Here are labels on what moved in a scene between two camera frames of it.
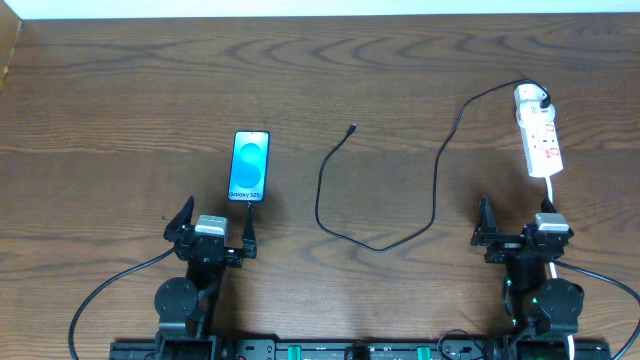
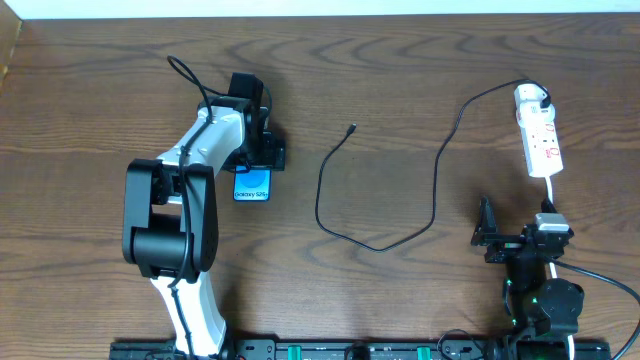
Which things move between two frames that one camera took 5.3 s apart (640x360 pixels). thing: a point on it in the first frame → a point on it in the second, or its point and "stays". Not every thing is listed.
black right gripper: [520, 240] stays
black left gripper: [211, 249] → [272, 154]
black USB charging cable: [316, 215] stays
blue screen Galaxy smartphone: [249, 166] stays
